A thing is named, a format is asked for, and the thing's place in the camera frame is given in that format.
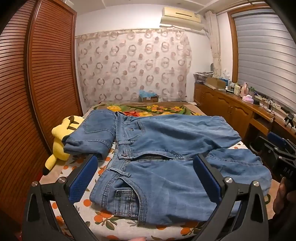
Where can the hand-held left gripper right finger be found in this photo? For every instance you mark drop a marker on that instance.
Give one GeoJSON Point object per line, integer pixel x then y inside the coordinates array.
{"type": "Point", "coordinates": [206, 179]}

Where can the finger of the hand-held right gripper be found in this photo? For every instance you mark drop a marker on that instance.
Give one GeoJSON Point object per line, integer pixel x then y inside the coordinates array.
{"type": "Point", "coordinates": [278, 138]}
{"type": "Point", "coordinates": [266, 148]}

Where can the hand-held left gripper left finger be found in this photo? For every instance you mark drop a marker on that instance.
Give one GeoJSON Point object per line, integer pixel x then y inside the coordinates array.
{"type": "Point", "coordinates": [82, 179]}

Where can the blue denim pants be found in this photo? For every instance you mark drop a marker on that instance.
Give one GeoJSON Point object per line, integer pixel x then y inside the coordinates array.
{"type": "Point", "coordinates": [161, 185]}

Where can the person's right hand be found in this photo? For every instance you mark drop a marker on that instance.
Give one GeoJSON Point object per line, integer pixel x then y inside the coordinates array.
{"type": "Point", "coordinates": [279, 194]}

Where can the black mini tripod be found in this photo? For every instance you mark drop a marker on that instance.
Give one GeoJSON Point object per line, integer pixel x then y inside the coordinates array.
{"type": "Point", "coordinates": [289, 117]}

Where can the yellow plush toy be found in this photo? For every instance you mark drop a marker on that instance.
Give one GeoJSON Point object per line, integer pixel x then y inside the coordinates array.
{"type": "Point", "coordinates": [59, 148]}

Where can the white power strip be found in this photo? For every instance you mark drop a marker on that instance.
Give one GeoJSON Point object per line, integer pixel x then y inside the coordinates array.
{"type": "Point", "coordinates": [261, 97]}

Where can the pink tissue container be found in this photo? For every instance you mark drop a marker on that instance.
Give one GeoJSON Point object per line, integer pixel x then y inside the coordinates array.
{"type": "Point", "coordinates": [248, 99]}

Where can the orange print bed sheet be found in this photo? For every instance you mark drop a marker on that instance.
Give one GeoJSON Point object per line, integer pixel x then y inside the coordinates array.
{"type": "Point", "coordinates": [111, 221]}

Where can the green lid bottle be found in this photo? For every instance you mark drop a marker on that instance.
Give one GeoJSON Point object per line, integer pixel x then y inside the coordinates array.
{"type": "Point", "coordinates": [251, 91]}

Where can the pink bottle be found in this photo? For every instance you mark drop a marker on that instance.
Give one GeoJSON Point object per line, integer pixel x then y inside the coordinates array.
{"type": "Point", "coordinates": [244, 89]}

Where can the wooden cabinet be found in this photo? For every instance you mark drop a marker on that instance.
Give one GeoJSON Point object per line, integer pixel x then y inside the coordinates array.
{"type": "Point", "coordinates": [222, 104]}

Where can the white bottle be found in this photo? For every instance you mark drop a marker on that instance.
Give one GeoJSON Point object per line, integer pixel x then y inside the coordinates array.
{"type": "Point", "coordinates": [237, 89]}

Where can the flat cardboard box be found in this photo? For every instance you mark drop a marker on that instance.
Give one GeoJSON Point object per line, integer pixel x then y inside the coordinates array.
{"type": "Point", "coordinates": [216, 83]}

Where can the green floral blanket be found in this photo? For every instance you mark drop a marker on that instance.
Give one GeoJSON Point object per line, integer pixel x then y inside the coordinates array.
{"type": "Point", "coordinates": [150, 109]}

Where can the stack of newspapers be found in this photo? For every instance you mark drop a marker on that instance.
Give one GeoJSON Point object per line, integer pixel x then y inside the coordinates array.
{"type": "Point", "coordinates": [202, 77]}

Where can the blue plastic bag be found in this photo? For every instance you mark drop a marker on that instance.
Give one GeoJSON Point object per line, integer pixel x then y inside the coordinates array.
{"type": "Point", "coordinates": [146, 93]}

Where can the wooden louvred wardrobe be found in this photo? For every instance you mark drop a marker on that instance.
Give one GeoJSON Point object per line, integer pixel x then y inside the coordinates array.
{"type": "Point", "coordinates": [46, 81]}

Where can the tied beige curtain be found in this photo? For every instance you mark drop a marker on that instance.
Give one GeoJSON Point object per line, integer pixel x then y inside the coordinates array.
{"type": "Point", "coordinates": [216, 46]}

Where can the beige air conditioner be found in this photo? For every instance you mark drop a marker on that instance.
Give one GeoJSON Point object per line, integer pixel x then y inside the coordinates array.
{"type": "Point", "coordinates": [180, 17]}

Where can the wooden window frame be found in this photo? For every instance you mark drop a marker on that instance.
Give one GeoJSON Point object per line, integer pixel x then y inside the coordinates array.
{"type": "Point", "coordinates": [232, 46]}

